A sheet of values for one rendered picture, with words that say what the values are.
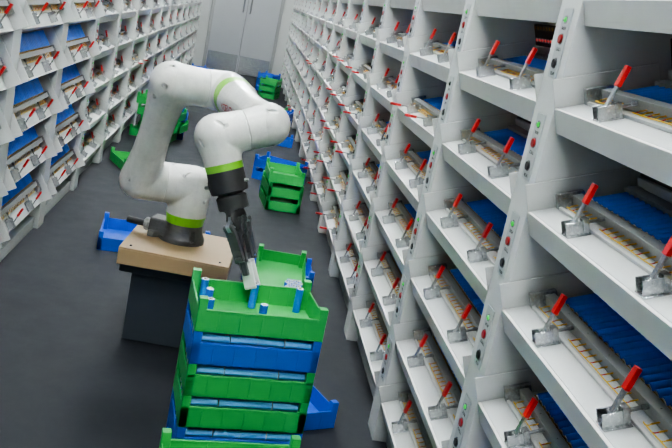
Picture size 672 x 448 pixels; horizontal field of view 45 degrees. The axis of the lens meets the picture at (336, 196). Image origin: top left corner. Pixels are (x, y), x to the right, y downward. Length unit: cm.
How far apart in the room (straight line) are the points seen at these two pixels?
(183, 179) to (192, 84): 40
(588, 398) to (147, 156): 164
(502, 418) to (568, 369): 27
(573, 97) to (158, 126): 133
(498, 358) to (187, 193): 136
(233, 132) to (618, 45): 91
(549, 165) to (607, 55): 21
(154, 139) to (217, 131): 56
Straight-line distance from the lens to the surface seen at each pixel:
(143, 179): 258
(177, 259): 255
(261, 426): 201
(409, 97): 284
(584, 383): 129
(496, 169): 174
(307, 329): 192
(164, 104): 237
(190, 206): 265
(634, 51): 152
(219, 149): 195
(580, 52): 148
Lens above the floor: 115
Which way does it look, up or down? 12 degrees down
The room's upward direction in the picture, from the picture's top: 12 degrees clockwise
